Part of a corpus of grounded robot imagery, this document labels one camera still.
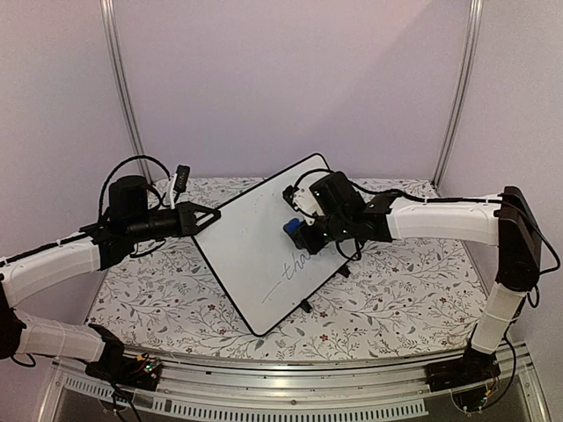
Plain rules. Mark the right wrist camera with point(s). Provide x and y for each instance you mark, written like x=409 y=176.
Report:
x=320 y=193

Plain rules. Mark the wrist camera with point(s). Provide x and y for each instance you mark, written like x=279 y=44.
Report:
x=177 y=184
x=320 y=193

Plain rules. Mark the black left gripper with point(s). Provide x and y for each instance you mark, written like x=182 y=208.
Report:
x=187 y=219

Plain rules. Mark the aluminium corner post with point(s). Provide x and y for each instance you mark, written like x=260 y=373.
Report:
x=119 y=74
x=471 y=42

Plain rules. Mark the black whiteboard stand foot left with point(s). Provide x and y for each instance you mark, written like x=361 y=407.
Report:
x=305 y=306

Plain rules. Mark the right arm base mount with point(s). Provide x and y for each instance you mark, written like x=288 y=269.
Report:
x=465 y=378

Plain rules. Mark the white whiteboard black frame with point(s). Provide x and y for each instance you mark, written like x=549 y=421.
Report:
x=255 y=262

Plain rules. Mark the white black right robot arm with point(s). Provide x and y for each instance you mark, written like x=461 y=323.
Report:
x=487 y=220

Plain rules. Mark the floral patterned table mat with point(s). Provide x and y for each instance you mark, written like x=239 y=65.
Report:
x=408 y=297

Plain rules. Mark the black whiteboard stand foot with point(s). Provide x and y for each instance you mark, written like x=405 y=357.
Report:
x=344 y=271
x=305 y=306

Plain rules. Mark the blue whiteboard eraser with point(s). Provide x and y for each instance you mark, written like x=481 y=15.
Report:
x=292 y=227

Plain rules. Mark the black whiteboard stand foot right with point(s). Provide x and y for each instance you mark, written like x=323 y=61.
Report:
x=344 y=271

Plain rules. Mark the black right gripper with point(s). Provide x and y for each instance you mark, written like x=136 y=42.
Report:
x=312 y=244

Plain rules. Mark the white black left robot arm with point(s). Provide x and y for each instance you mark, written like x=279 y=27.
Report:
x=136 y=213

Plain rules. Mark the left aluminium corner post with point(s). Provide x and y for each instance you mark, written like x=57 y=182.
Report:
x=119 y=74

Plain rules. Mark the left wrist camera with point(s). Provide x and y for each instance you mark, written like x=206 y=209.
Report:
x=177 y=184

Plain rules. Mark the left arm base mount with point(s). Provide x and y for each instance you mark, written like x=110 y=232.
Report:
x=113 y=366

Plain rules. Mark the right aluminium corner post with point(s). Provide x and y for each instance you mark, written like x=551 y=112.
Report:
x=471 y=42

